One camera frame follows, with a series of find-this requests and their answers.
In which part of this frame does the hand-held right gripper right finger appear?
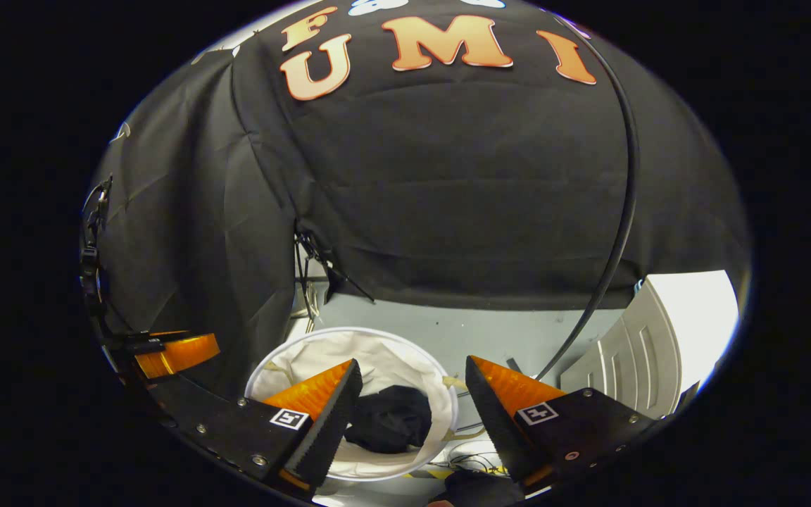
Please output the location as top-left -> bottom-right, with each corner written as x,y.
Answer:
465,355 -> 661,492

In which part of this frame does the black cable bundle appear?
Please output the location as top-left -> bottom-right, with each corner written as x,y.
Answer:
294,222 -> 376,332

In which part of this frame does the black backdrop cloth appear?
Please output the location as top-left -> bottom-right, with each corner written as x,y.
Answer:
89,0 -> 751,395

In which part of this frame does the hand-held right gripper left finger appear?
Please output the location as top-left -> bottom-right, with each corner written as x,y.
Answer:
149,358 -> 365,496

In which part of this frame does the white laundry hamper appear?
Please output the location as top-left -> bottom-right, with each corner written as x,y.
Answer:
245,326 -> 460,483

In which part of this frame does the black knit sweater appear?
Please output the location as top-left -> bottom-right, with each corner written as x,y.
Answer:
344,384 -> 433,455

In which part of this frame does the black clothes rack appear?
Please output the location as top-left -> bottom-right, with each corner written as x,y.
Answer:
534,32 -> 641,382

